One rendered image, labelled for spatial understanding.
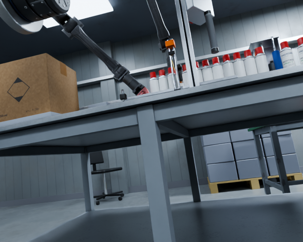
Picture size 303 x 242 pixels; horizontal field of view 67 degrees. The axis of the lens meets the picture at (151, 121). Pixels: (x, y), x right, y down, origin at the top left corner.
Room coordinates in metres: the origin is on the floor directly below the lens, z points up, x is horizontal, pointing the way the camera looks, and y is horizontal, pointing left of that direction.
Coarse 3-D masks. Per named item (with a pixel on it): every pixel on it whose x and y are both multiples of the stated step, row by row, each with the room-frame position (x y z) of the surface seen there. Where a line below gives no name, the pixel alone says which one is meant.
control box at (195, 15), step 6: (186, 0) 0.99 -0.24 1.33; (192, 0) 0.97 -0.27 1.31; (198, 0) 1.00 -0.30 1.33; (204, 0) 1.04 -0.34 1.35; (210, 0) 1.07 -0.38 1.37; (186, 6) 1.00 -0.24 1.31; (192, 6) 0.97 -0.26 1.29; (198, 6) 1.00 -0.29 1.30; (204, 6) 1.03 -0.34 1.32; (210, 6) 1.07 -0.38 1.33; (192, 12) 1.02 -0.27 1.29; (198, 12) 1.03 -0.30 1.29; (192, 18) 1.07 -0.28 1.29; (198, 18) 1.08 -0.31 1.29; (204, 18) 1.08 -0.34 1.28; (198, 24) 1.14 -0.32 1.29
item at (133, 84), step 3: (132, 81) 1.21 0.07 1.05; (135, 81) 1.22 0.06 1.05; (129, 84) 1.22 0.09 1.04; (132, 84) 1.21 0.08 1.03; (135, 84) 1.21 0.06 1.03; (138, 84) 1.21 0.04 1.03; (129, 87) 1.24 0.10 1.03; (132, 87) 1.22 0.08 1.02; (135, 87) 1.21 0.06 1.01; (138, 87) 1.20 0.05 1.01; (132, 90) 1.24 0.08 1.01; (135, 90) 1.19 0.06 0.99; (138, 90) 1.22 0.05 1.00; (135, 93) 1.21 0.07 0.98
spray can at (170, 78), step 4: (168, 68) 1.17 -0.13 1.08; (168, 72) 1.18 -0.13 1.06; (168, 76) 1.17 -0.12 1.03; (176, 76) 1.17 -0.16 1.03; (168, 80) 1.17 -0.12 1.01; (172, 80) 1.16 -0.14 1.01; (176, 80) 1.16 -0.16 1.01; (168, 84) 1.18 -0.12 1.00; (172, 84) 1.16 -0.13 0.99; (176, 84) 1.16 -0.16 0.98
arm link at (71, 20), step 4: (56, 16) 1.12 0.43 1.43; (60, 16) 1.13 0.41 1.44; (64, 16) 1.16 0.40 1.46; (68, 16) 1.19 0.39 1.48; (56, 20) 1.17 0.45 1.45; (60, 20) 1.16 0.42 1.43; (64, 20) 1.19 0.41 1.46; (68, 20) 1.17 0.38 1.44; (72, 20) 1.16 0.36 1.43; (60, 24) 1.17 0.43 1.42; (64, 24) 1.17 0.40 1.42; (68, 24) 1.17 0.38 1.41; (72, 24) 1.17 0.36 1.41; (76, 24) 1.18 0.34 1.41; (64, 28) 1.17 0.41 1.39; (68, 28) 1.17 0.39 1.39; (72, 28) 1.18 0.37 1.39; (68, 32) 1.18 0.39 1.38
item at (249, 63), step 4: (244, 52) 1.09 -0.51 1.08; (248, 52) 1.08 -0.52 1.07; (244, 56) 1.10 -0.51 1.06; (248, 56) 1.08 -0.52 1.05; (244, 60) 1.09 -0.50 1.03; (248, 60) 1.07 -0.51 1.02; (252, 60) 1.07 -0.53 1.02; (244, 64) 1.10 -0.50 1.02; (248, 64) 1.07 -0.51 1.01; (252, 64) 1.07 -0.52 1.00; (248, 68) 1.08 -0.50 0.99; (252, 68) 1.07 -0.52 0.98; (256, 68) 1.08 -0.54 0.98; (248, 72) 1.08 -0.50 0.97; (252, 72) 1.07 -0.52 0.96; (256, 72) 1.07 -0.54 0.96
